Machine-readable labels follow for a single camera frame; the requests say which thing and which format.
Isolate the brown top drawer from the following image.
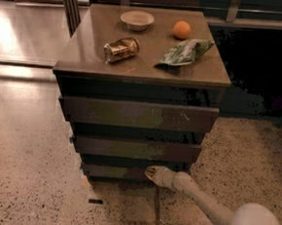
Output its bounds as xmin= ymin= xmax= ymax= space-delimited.
xmin=59 ymin=96 xmax=219 ymax=133

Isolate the white ceramic bowl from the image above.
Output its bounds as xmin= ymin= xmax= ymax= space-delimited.
xmin=121 ymin=11 xmax=155 ymax=31

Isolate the brown drawer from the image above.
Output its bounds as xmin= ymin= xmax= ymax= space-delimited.
xmin=81 ymin=163 xmax=150 ymax=182
xmin=72 ymin=134 xmax=201 ymax=163
xmin=59 ymin=96 xmax=219 ymax=133

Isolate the brown drawer cabinet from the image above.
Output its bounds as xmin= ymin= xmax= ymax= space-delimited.
xmin=43 ymin=0 xmax=237 ymax=193

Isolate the gold soda can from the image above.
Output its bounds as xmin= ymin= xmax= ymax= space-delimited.
xmin=104 ymin=37 xmax=140 ymax=63

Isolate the green chip bag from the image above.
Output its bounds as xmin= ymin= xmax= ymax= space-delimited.
xmin=156 ymin=39 xmax=215 ymax=67

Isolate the orange fruit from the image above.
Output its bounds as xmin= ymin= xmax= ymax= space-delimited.
xmin=173 ymin=20 xmax=191 ymax=40

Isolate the brown middle drawer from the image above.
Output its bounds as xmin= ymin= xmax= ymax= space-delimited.
xmin=72 ymin=134 xmax=201 ymax=163

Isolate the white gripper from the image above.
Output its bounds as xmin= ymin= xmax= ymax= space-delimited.
xmin=145 ymin=166 xmax=183 ymax=191

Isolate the brown bottom drawer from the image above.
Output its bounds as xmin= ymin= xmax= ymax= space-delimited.
xmin=81 ymin=163 xmax=150 ymax=182

